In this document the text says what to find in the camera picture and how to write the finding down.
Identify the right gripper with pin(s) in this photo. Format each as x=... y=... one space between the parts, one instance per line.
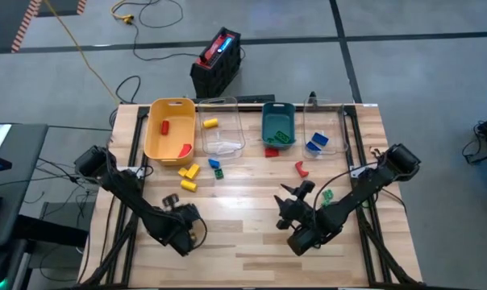
x=306 y=225

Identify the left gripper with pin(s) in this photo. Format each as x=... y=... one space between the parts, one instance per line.
x=185 y=225

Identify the yellow cylinder block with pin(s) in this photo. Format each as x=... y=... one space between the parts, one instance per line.
x=188 y=185
x=210 y=123

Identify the red arch block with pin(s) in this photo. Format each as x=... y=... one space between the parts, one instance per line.
x=301 y=169

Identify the small yellow cube block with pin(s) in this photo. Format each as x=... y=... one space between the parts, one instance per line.
x=182 y=172

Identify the yellow rectangular block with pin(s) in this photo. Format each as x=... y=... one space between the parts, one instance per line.
x=193 y=171

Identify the red wedge block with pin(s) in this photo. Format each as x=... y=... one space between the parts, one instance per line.
x=272 y=152

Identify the red rectangular block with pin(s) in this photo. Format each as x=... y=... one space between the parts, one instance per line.
x=184 y=150

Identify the small blue toy brick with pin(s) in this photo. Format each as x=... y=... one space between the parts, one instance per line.
x=214 y=163

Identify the wide blue studded brick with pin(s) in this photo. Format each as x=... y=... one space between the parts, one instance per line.
x=319 y=139

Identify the red cylinder block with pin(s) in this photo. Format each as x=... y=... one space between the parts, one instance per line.
x=165 y=127

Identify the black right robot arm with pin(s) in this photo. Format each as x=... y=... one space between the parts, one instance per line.
x=364 y=185

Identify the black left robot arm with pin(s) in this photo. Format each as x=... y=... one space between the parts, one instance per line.
x=126 y=189

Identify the yellow plastic bin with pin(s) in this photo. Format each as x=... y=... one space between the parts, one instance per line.
x=179 y=121

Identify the teal plastic bin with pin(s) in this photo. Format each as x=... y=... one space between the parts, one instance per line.
x=277 y=118

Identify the clear plastic bin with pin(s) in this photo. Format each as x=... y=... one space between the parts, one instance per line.
x=332 y=121
x=227 y=117

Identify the small black clamp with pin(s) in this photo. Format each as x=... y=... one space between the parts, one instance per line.
x=313 y=97

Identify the black power strip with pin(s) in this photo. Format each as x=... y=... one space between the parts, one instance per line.
x=251 y=98

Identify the black and red toolbox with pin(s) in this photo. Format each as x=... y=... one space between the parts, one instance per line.
x=217 y=80

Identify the black side desk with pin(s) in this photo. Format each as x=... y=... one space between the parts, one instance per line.
x=22 y=161

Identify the red black power unit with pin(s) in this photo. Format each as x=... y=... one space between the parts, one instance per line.
x=215 y=50

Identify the dark mat striped edge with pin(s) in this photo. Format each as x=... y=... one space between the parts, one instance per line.
x=1 y=24
x=62 y=6

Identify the black aluminium table frame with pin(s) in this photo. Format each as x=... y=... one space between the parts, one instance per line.
x=136 y=125
x=354 y=125

